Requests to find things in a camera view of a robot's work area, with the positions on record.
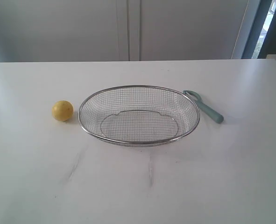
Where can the white cabinet doors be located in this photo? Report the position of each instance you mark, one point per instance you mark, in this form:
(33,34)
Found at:
(124,30)

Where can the oval wire mesh basket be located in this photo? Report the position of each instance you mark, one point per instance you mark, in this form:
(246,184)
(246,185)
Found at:
(138,115)

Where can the window with grey frame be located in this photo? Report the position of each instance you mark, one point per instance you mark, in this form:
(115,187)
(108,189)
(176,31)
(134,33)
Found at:
(257,28)

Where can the teal handled peeler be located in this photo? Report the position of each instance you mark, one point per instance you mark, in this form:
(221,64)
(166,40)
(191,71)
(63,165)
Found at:
(215,116)

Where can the yellow lemon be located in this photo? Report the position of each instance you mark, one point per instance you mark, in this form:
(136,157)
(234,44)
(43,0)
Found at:
(62,110)

